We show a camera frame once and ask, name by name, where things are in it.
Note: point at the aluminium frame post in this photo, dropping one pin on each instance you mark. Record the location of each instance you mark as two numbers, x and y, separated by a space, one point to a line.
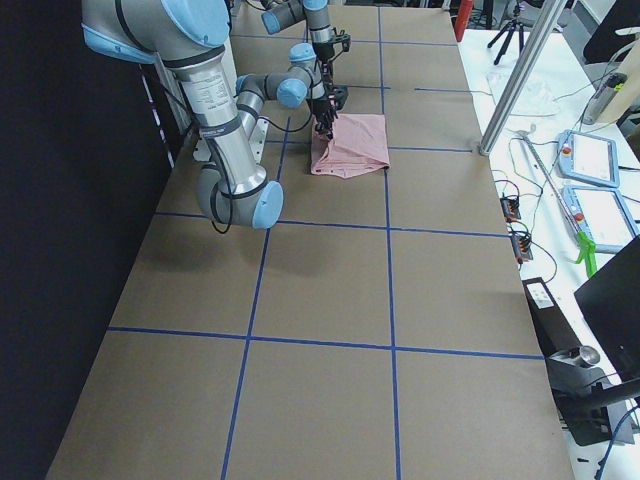
533 47

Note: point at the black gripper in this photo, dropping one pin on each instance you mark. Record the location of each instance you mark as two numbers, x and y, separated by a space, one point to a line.
323 51
322 107

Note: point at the grey orange cable hub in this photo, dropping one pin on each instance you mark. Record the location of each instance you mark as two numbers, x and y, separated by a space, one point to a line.
521 241
510 202

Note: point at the pink Snoopy t-shirt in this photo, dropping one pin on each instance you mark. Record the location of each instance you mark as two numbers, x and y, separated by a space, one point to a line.
359 146

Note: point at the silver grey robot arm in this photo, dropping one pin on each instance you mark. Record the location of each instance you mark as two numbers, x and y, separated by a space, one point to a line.
189 37
280 15

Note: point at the metal reacher grabber tool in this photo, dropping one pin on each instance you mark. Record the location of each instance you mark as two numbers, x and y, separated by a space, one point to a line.
585 245

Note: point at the black monitor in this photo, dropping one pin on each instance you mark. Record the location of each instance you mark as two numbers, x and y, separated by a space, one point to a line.
609 302

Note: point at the light blue teach pendant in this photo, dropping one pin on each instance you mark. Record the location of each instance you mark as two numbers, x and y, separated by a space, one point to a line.
606 220
588 158

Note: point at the black camera tripod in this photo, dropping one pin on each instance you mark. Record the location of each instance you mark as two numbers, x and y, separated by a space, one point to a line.
513 27

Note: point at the black box with white label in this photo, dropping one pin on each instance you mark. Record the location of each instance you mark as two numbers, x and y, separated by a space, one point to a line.
572 368

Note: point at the paper sheet in plastic sleeve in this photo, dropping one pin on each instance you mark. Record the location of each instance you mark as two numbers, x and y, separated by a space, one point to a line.
536 99

